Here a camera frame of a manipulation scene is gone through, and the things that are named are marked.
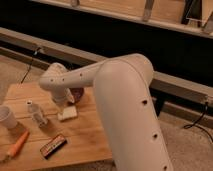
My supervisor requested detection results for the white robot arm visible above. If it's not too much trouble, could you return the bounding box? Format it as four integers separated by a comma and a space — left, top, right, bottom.
39, 54, 174, 171

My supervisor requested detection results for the black cable left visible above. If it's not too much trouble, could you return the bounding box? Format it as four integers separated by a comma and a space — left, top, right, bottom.
20, 46, 44, 84

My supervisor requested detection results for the dark red bowl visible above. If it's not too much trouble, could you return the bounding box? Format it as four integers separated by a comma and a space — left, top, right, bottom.
71, 88, 84, 103

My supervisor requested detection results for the white paper cup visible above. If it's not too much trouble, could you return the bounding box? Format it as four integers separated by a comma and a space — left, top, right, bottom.
0, 106, 18, 129

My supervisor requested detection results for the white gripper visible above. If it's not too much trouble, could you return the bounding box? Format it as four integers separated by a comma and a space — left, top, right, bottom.
51, 89, 75, 106

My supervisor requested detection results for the black cable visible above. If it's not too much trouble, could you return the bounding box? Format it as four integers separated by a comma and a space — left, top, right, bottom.
20, 46, 44, 84
182, 99, 213, 143

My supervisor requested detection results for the white sponge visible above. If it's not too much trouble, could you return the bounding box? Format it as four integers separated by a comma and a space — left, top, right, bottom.
57, 106, 77, 121

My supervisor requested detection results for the orange carrot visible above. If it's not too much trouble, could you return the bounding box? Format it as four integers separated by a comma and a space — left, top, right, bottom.
0, 131, 29, 164

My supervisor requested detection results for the black orange candy bar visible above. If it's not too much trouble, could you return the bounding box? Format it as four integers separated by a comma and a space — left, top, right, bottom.
40, 134, 67, 159

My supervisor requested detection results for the clear plastic bottle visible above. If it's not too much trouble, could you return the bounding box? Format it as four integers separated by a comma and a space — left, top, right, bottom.
26, 100, 48, 127

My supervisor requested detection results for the black cable right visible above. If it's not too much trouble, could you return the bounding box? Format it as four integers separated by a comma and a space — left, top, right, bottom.
182, 99, 213, 143

